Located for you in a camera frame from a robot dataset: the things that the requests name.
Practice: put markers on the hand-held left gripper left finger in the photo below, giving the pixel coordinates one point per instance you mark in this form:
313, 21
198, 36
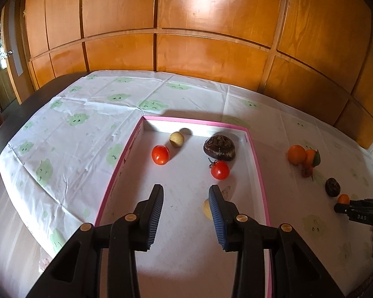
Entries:
152, 220

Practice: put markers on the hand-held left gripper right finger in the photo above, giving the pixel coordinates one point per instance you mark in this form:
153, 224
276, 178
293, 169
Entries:
219, 220

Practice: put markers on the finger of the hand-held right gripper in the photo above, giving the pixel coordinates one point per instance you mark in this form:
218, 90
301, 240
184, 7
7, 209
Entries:
366, 201
343, 208

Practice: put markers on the small yellow fruit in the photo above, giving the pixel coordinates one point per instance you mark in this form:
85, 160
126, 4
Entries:
177, 139
206, 208

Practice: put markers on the dark brown water chestnut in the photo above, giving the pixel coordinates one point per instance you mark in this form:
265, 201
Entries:
219, 147
332, 187

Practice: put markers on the red tomato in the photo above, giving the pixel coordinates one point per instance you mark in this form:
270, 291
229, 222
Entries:
160, 154
306, 172
220, 170

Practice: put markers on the pink shallow box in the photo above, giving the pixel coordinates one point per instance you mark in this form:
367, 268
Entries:
186, 173

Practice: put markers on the orange with green leaf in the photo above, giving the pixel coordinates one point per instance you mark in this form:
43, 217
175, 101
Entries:
310, 156

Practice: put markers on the white green-printed tablecloth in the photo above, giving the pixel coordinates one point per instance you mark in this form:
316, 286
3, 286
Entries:
80, 105

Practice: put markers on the wooden door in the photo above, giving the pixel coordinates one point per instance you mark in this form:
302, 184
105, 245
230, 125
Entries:
3, 80

